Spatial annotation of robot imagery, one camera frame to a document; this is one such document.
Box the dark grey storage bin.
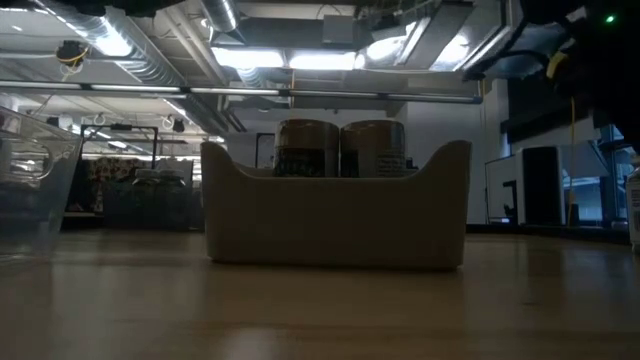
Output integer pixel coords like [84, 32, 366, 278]
[102, 179, 205, 232]

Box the black metal frame rig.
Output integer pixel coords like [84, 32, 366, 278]
[78, 123, 160, 171]

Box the round silver air duct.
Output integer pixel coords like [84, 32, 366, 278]
[199, 0, 240, 34]

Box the white lid spice jar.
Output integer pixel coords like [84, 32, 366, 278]
[626, 154, 640, 254]
[158, 168, 187, 187]
[132, 168, 161, 187]

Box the large spiral air duct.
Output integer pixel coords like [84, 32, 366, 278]
[29, 0, 186, 86]

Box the grey ceiling box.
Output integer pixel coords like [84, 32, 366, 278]
[322, 14, 356, 45]

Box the black hooked stand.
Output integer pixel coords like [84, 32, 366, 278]
[501, 178, 519, 225]

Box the white board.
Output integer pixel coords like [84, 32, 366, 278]
[154, 157, 195, 174]

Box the long horizontal metal pipe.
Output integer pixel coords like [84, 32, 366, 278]
[0, 79, 484, 105]

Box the yellow cable tag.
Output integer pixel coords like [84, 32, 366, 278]
[546, 49, 570, 80]

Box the clear plastic bin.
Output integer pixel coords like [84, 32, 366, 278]
[0, 104, 85, 261]

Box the light grey plastic bin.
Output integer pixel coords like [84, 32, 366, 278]
[200, 139, 473, 272]

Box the patterned panel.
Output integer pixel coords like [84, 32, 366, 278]
[84, 157, 146, 184]

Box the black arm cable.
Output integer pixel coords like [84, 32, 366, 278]
[462, 18, 554, 81]

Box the ceiling light panel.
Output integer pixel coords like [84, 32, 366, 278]
[212, 46, 285, 70]
[288, 51, 357, 71]

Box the brown lid spice jar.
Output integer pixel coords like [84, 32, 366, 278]
[273, 118, 341, 178]
[339, 118, 407, 178]

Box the black tall cabinet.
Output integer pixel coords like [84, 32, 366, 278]
[521, 145, 562, 226]

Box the rectangular metal air duct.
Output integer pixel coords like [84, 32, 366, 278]
[429, 0, 566, 81]

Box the yellow cable reel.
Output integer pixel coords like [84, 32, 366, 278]
[54, 39, 90, 69]

